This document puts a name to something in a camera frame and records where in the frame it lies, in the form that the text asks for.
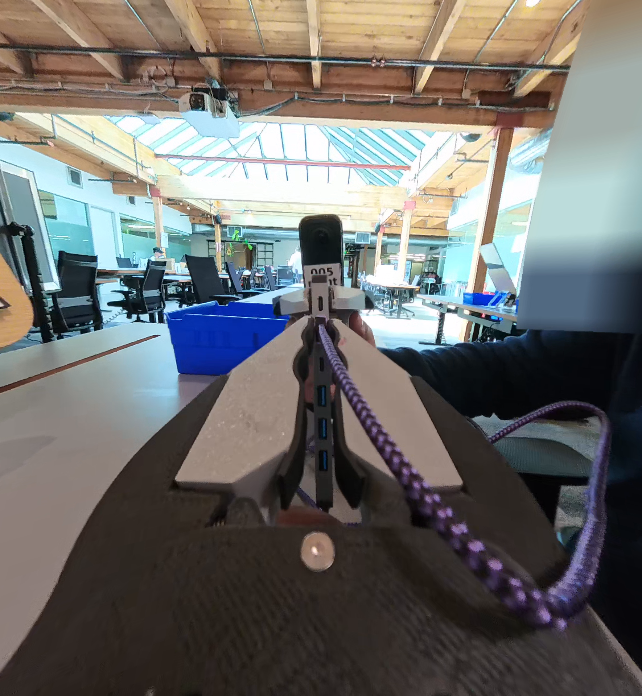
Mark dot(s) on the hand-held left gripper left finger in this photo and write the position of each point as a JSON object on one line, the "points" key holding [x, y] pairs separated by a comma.
{"points": [[245, 424]]}

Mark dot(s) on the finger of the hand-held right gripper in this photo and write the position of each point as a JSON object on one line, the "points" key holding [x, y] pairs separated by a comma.
{"points": [[291, 302], [348, 299]]}

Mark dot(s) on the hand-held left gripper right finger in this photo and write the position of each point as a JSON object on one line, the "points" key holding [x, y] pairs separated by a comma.
{"points": [[416, 413]]}

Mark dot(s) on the grey usb hub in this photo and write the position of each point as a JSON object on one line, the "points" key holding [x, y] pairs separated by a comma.
{"points": [[324, 427]]}

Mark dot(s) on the blue plastic bin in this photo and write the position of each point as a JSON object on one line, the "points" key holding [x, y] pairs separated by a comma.
{"points": [[217, 342]]}

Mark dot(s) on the person's right hand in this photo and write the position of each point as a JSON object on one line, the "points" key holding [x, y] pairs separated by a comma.
{"points": [[362, 329]]}

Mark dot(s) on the green hanging plant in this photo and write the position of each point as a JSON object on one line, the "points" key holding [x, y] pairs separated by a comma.
{"points": [[239, 239]]}

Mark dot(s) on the black office chair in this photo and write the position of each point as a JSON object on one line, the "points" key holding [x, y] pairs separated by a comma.
{"points": [[206, 280], [147, 293], [76, 293]]}

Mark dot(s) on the grey upholstered chair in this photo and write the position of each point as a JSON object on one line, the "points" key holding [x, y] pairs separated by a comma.
{"points": [[544, 457]]}

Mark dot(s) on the silver laptop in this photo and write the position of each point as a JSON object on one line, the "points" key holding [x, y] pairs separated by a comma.
{"points": [[498, 269]]}

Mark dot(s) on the white ceiling projector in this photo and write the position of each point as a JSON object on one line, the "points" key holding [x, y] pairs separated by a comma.
{"points": [[209, 111]]}

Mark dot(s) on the black framed whiteboard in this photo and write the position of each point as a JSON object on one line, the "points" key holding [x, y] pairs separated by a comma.
{"points": [[22, 217]]}

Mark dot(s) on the wooden support post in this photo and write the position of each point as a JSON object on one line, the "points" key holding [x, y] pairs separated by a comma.
{"points": [[489, 228]]}

